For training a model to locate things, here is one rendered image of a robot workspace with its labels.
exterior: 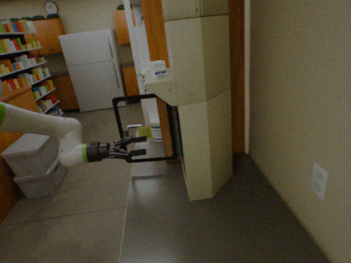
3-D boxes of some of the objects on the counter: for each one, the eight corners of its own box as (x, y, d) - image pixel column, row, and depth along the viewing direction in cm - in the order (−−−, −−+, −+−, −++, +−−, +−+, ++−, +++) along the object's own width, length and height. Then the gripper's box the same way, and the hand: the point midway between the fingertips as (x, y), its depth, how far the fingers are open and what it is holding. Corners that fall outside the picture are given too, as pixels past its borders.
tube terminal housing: (222, 158, 141) (217, 16, 110) (241, 193, 112) (240, 12, 80) (181, 165, 140) (163, 23, 109) (189, 201, 111) (168, 20, 79)
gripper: (93, 157, 99) (144, 149, 100) (104, 133, 121) (145, 127, 122) (98, 172, 102) (147, 165, 103) (107, 146, 125) (148, 139, 126)
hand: (144, 144), depth 113 cm, fingers open, 13 cm apart
